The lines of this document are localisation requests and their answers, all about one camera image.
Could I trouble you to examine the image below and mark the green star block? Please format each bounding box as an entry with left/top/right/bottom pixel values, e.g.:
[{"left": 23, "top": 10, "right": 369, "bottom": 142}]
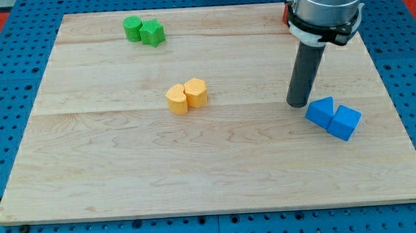
[{"left": 140, "top": 19, "right": 165, "bottom": 47}]

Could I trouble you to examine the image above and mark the blue cube block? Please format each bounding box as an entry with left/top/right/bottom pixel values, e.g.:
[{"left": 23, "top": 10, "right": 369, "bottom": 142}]
[{"left": 326, "top": 105, "right": 362, "bottom": 141}]

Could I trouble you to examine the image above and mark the red block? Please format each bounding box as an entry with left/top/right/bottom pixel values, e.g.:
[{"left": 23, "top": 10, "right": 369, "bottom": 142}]
[{"left": 282, "top": 4, "right": 289, "bottom": 26}]

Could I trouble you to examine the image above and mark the green cylinder block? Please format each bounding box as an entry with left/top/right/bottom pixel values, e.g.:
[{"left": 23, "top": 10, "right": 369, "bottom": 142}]
[{"left": 123, "top": 16, "right": 142, "bottom": 42}]

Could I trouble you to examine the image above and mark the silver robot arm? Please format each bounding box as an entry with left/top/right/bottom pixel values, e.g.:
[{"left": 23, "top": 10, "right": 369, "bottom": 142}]
[{"left": 285, "top": 0, "right": 363, "bottom": 48}]

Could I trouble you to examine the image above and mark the blue triangle block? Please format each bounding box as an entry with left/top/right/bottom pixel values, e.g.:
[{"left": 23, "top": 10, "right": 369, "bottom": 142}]
[{"left": 305, "top": 96, "right": 334, "bottom": 130}]

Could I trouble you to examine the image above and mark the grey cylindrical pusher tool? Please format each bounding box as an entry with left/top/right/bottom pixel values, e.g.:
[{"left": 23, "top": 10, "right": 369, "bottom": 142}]
[{"left": 286, "top": 42, "right": 325, "bottom": 108}]

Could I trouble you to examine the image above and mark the yellow heart block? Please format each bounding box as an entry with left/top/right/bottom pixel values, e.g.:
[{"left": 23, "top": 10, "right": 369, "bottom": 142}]
[{"left": 165, "top": 84, "right": 188, "bottom": 115}]

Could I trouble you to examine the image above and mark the wooden board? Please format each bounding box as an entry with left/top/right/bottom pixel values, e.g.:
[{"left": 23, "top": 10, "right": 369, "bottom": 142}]
[{"left": 0, "top": 3, "right": 416, "bottom": 226}]

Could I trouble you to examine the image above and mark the yellow pentagon block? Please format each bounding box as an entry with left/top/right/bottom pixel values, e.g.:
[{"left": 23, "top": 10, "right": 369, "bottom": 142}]
[{"left": 184, "top": 78, "right": 208, "bottom": 108}]

